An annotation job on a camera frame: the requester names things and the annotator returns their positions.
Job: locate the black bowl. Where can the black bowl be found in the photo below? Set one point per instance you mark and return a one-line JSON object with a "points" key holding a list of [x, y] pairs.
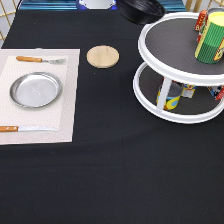
{"points": [[141, 11]]}

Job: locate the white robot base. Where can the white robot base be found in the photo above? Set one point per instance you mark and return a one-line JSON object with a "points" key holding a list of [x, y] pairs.
{"points": [[96, 4]]}

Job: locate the white two-tier lazy Susan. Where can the white two-tier lazy Susan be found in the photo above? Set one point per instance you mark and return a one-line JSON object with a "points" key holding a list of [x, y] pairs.
{"points": [[167, 48]]}

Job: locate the silver metal plate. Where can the silver metal plate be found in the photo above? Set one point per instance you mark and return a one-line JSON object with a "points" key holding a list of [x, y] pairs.
{"points": [[35, 89]]}

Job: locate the black tablecloth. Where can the black tablecloth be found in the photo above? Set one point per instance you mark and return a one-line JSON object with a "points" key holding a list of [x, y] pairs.
{"points": [[124, 165]]}

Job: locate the round wooden coaster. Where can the round wooden coaster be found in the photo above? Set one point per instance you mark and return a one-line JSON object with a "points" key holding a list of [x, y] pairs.
{"points": [[102, 56]]}

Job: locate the beige placemat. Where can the beige placemat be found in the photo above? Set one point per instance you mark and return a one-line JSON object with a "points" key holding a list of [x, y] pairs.
{"points": [[59, 114]]}

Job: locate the blue white box lower tier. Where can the blue white box lower tier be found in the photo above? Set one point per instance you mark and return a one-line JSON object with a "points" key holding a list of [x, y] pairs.
{"points": [[188, 91]]}

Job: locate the red butter box lower tier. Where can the red butter box lower tier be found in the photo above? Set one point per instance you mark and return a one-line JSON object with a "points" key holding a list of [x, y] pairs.
{"points": [[217, 92]]}

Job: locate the yellow green can upper tier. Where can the yellow green can upper tier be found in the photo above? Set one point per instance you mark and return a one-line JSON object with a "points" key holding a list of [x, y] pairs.
{"points": [[211, 45]]}

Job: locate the red box upper tier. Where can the red box upper tier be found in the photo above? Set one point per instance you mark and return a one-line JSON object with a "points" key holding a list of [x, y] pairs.
{"points": [[200, 24]]}

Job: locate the wooden handled fork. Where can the wooden handled fork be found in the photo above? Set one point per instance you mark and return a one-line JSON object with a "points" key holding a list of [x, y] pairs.
{"points": [[40, 60]]}

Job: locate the wooden handled knife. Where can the wooden handled knife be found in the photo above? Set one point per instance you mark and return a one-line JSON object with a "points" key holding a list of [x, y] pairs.
{"points": [[25, 128]]}

